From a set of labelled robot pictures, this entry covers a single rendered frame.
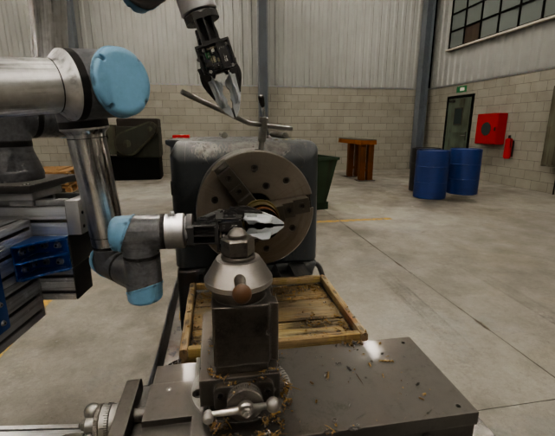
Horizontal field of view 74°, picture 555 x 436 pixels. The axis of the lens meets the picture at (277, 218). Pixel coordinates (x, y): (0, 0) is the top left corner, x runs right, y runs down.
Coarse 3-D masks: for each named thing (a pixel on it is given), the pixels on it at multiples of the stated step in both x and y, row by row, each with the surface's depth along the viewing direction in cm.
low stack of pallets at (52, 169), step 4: (44, 168) 786; (48, 168) 787; (52, 168) 786; (56, 168) 786; (60, 168) 786; (64, 168) 790; (68, 168) 786; (72, 168) 786; (48, 172) 718; (52, 172) 720; (56, 172) 723; (60, 172) 724; (64, 172) 727; (68, 172) 735; (72, 172) 781; (64, 184) 730; (68, 184) 735; (72, 184) 757; (76, 184) 788; (64, 188) 732; (68, 188) 734; (76, 188) 786
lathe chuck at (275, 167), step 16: (224, 160) 93; (240, 160) 94; (256, 160) 94; (272, 160) 95; (288, 160) 96; (208, 176) 93; (240, 176) 95; (256, 176) 96; (272, 176) 96; (288, 176) 97; (304, 176) 98; (208, 192) 94; (224, 192) 95; (256, 192) 96; (272, 192) 97; (288, 192) 98; (304, 192) 99; (208, 208) 95; (224, 208) 96; (288, 224) 100; (304, 224) 101; (272, 240) 100; (288, 240) 101; (272, 256) 101
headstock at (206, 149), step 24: (192, 144) 109; (216, 144) 110; (240, 144) 111; (264, 144) 112; (288, 144) 113; (312, 144) 114; (192, 168) 107; (312, 168) 113; (192, 192) 109; (312, 192) 115; (312, 240) 119; (192, 264) 114
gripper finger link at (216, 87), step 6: (210, 84) 80; (216, 84) 80; (216, 90) 78; (222, 90) 81; (216, 96) 81; (222, 96) 81; (216, 102) 81; (222, 102) 78; (222, 108) 82; (228, 108) 82; (228, 114) 82
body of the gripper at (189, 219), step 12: (192, 216) 79; (216, 216) 76; (228, 216) 76; (240, 216) 76; (192, 228) 74; (204, 228) 76; (216, 228) 74; (228, 228) 75; (192, 240) 74; (204, 240) 76; (216, 240) 75
